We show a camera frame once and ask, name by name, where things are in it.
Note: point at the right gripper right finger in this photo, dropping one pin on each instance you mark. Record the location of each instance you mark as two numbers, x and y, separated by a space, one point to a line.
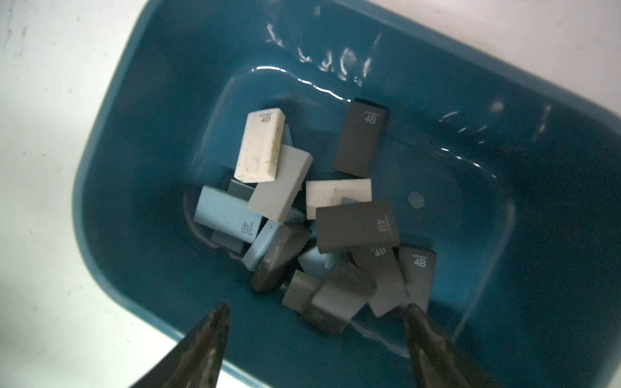
436 360

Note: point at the grey eraser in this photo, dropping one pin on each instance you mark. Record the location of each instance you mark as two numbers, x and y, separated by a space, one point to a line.
344 292
299 291
240 190
273 200

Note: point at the grey-blue eraser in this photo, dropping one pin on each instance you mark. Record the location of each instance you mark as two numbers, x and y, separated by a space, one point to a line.
295 215
259 247
228 242
317 264
221 211

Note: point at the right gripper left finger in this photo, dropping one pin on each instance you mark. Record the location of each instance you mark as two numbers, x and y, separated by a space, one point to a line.
196 361

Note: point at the white eraser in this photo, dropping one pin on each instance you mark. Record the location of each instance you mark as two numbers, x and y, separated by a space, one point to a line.
260 148
325 193

